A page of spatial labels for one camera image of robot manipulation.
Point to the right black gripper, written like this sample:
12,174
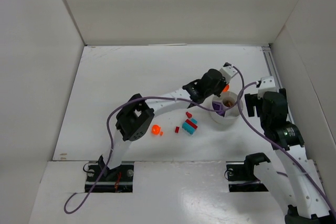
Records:
252,102

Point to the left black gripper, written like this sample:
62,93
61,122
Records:
221,83

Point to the purple lego block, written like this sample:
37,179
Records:
217,106

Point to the red sloped lego piece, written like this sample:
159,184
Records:
188,114

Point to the orange round lego piece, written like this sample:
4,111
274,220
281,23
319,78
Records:
156,129

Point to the purple curved lego piece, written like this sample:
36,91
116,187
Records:
221,113

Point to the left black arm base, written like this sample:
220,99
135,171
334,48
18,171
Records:
120,180

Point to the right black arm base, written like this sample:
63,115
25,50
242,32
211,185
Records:
251,175

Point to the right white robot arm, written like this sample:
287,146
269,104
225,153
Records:
301,198

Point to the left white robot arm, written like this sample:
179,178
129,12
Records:
130,121

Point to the teal and red lego stack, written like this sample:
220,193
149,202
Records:
190,126

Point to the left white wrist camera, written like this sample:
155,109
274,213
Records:
228,71

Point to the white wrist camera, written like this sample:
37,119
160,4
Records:
228,71
266,84

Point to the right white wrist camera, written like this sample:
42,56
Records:
266,84

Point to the aluminium rail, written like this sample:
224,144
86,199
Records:
271,65

